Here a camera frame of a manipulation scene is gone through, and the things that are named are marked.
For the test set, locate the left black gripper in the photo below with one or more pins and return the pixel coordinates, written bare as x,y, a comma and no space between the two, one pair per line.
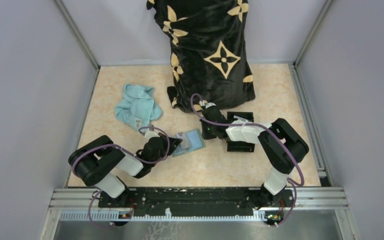
174,142

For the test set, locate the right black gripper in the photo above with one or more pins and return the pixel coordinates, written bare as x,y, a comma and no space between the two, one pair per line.
205,134

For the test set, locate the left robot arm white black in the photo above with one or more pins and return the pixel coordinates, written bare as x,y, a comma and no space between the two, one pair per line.
93,163

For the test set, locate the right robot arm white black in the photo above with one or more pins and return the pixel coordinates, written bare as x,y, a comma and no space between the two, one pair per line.
283,146

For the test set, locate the black card tray box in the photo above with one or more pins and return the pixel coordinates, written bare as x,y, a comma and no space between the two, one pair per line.
237,143

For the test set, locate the light blue cloth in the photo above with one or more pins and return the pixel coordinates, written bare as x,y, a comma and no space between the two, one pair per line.
137,107

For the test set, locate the black beige flower-patterned blanket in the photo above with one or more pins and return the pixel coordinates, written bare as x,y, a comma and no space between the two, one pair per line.
207,51

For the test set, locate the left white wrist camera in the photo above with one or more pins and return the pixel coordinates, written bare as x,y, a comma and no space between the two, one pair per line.
149,133

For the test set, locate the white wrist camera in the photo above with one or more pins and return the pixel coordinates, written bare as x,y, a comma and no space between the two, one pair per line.
206,105
149,133

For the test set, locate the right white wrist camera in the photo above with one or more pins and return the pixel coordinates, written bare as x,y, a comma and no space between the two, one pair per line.
206,105

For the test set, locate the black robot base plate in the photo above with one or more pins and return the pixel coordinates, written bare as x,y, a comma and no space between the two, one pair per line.
190,201

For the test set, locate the white slotted cable duct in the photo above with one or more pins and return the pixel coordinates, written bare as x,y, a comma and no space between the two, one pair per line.
115,215

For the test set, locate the aluminium frame rail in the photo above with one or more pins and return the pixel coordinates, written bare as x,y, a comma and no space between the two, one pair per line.
306,198

